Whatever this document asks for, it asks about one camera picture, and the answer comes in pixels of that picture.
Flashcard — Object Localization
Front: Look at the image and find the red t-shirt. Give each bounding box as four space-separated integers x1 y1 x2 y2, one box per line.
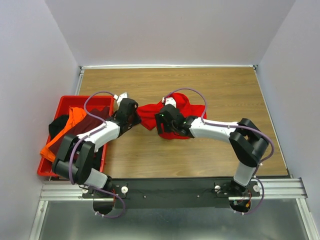
137 92 205 140

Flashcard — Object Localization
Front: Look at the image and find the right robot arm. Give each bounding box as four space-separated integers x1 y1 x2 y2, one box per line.
155 104 275 196

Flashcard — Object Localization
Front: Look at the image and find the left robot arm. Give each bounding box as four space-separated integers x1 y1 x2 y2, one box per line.
52 97 141 198

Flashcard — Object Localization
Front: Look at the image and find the maroon t-shirt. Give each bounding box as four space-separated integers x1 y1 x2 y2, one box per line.
49 113 102 155

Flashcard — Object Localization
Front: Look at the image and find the orange t-shirt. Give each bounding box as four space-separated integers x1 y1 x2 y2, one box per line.
40 107 87 162

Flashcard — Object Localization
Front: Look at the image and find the black t-shirt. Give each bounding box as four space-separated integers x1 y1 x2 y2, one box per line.
48 114 69 146

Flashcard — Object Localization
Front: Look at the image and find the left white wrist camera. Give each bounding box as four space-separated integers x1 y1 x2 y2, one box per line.
113 92 128 107

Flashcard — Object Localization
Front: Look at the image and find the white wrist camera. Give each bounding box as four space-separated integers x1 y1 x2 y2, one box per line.
161 97 177 108
113 92 128 107

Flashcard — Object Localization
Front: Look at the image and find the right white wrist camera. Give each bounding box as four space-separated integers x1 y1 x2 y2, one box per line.
161 97 177 108

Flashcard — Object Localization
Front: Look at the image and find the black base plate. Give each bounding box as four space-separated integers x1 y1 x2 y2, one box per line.
82 177 261 212

